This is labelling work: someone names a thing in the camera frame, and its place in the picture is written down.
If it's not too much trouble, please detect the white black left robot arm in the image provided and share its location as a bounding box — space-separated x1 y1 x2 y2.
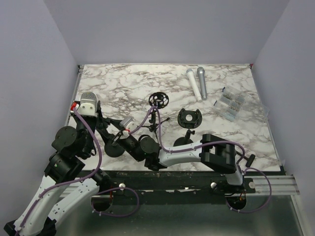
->
4 99 114 236

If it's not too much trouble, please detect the black tripod microphone stand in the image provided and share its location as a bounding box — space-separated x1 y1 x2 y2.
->
144 91 169 139

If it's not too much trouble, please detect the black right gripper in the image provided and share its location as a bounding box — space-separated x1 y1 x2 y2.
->
97 118 143 162

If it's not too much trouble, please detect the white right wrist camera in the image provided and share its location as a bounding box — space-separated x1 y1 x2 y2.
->
120 117 136 137

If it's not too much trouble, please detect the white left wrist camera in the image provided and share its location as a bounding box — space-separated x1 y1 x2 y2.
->
70 97 97 117

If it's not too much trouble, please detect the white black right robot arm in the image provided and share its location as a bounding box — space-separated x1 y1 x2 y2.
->
104 134 245 193

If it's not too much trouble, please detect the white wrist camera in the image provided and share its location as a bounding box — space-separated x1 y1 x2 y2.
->
120 117 136 137
70 97 97 117

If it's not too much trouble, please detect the copper body mesh microphone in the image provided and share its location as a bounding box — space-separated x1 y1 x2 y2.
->
80 92 98 103

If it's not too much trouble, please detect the black round-base shock-mount stand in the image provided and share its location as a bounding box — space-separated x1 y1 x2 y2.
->
173 108 202 147

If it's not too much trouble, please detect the black T-handle tool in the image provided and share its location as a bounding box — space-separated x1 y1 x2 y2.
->
235 151 256 168

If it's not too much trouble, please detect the black robot mounting base rail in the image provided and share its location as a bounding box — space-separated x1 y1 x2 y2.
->
99 171 255 205

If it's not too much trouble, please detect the white foam-head microphone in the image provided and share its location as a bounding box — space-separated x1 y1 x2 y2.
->
186 69 202 102

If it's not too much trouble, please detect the aluminium frame extrusion rail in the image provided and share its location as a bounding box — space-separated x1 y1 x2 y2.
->
66 173 298 236

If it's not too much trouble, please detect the black clip round-base stand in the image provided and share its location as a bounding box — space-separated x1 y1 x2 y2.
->
96 117 125 158

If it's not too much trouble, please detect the silver grey handheld microphone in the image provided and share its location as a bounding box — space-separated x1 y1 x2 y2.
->
197 67 207 100

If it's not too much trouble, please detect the clear plastic screw box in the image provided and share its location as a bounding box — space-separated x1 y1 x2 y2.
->
213 87 269 122

